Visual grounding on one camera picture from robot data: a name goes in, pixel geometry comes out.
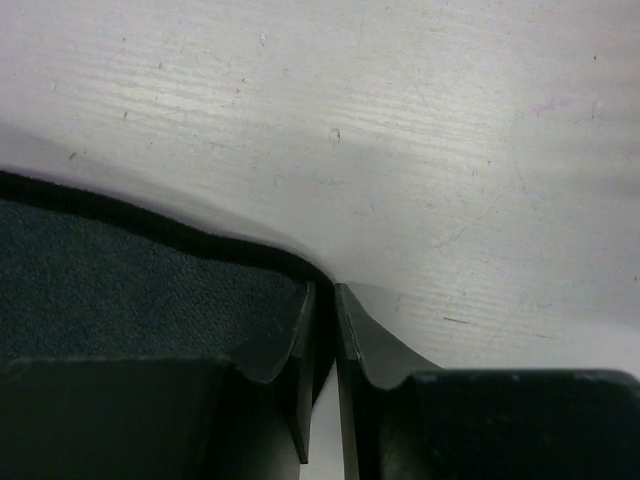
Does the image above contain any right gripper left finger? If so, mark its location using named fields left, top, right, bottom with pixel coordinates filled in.
left=1, top=283, right=316, bottom=479

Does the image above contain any purple grey towel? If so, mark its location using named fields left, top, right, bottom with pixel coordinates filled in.
left=0, top=169, right=337, bottom=416

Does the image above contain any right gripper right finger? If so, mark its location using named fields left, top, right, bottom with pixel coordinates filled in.
left=336, top=284, right=639, bottom=479

